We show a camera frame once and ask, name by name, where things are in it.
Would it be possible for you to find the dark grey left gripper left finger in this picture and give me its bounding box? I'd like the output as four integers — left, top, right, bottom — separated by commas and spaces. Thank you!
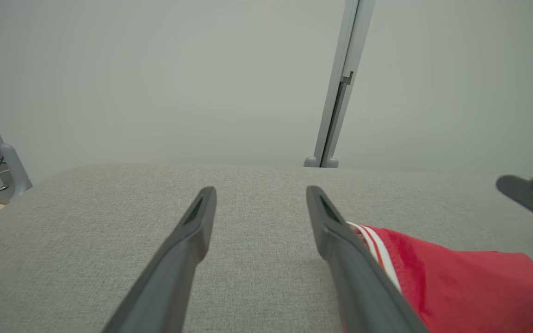
102, 186, 217, 333

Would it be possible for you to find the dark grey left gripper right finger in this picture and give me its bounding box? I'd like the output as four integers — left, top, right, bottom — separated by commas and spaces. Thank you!
306, 185, 429, 333

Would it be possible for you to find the red and white jersey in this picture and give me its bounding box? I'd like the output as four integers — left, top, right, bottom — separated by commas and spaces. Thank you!
343, 222, 533, 333

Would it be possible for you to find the grey partition end post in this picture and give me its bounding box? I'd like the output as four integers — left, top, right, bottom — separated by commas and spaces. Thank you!
0, 69, 33, 200

